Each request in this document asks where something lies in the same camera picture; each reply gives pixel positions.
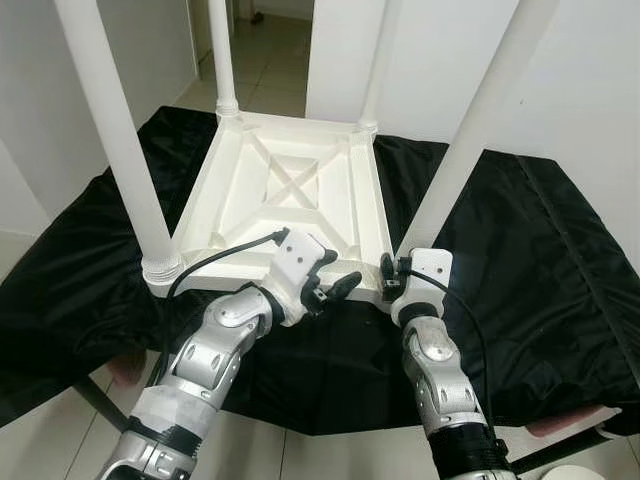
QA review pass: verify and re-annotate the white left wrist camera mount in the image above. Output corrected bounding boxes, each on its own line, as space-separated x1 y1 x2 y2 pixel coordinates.
262 230 336 326

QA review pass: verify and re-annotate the black cloth table cover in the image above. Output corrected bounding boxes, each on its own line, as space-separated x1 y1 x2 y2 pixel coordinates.
0 105 640 438

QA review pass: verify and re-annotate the white round base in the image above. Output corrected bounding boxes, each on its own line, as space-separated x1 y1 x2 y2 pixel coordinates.
540 463 606 480

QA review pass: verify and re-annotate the white plastic table leg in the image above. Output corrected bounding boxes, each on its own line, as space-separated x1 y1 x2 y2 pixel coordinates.
207 0 241 116
355 0 401 133
55 0 186 286
393 0 561 259

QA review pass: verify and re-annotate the white plastic table top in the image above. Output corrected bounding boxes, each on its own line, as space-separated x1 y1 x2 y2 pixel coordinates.
145 110 396 301

